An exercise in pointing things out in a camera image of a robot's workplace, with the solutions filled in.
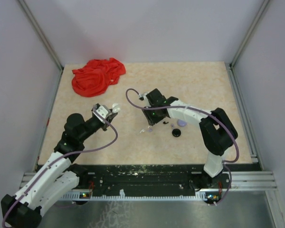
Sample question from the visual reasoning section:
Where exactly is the white earbud case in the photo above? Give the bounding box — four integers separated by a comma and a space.
112, 103, 121, 113

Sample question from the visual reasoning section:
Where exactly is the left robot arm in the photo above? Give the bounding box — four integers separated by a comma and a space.
1, 104, 121, 228

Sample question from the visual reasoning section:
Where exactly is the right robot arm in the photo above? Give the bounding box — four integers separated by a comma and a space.
139, 89, 238, 188

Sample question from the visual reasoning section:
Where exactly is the black earbud case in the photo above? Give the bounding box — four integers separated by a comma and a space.
171, 128, 181, 137

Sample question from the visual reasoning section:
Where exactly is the purple earbud case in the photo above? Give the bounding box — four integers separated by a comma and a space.
177, 119, 187, 127

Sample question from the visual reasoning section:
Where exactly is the red cloth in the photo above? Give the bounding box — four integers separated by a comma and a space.
71, 58, 126, 97

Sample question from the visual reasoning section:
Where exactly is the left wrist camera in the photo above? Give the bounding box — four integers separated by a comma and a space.
92, 105, 109, 123

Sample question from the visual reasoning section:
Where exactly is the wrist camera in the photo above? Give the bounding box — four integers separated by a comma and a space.
139, 92, 148, 101
92, 105, 109, 123

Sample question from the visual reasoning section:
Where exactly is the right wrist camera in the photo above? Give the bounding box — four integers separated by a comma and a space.
139, 92, 148, 101

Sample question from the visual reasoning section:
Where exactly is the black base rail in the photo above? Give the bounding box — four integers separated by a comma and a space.
35, 163, 230, 198

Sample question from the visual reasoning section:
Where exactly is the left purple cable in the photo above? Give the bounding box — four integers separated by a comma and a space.
2, 109, 119, 228

